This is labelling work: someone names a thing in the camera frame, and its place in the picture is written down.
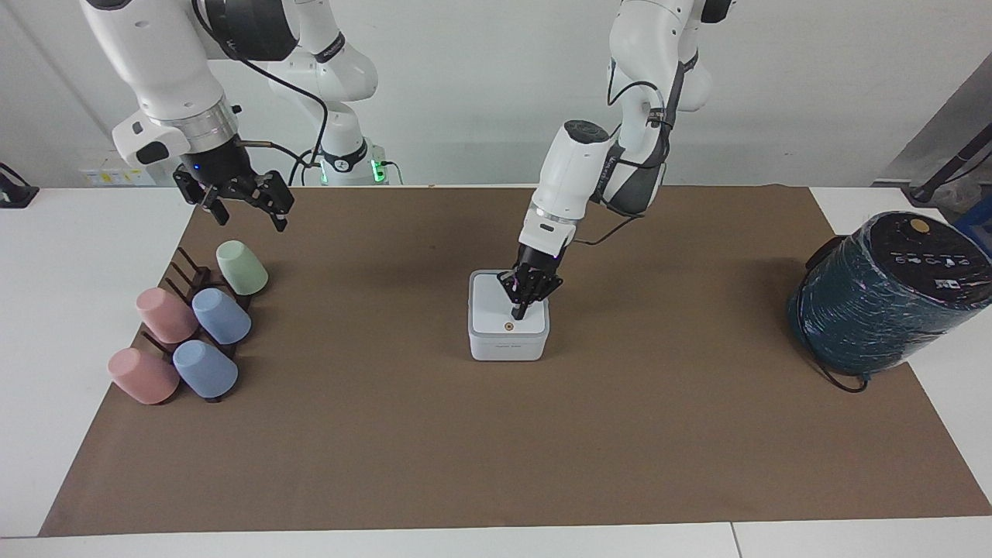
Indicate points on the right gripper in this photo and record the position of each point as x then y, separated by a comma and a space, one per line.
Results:
221, 167

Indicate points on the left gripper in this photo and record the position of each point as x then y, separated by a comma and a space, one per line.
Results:
541, 260

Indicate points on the white square trash can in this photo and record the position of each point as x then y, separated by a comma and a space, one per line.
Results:
496, 333

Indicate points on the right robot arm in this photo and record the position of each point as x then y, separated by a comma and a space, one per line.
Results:
159, 62

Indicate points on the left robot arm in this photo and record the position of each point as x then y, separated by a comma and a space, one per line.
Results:
570, 174

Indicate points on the green plastic cup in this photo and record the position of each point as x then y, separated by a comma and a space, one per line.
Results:
242, 269

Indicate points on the dark brown cup rack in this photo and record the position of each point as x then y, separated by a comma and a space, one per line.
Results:
194, 273

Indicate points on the blue plastic cup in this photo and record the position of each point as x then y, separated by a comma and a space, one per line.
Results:
205, 370
222, 316

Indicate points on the pink plastic cup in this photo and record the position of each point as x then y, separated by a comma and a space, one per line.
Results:
143, 377
164, 315

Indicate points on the black stand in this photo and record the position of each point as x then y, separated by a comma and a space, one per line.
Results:
942, 172
14, 194

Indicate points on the dark teal wrapped cylinder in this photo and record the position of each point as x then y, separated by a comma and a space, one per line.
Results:
876, 310

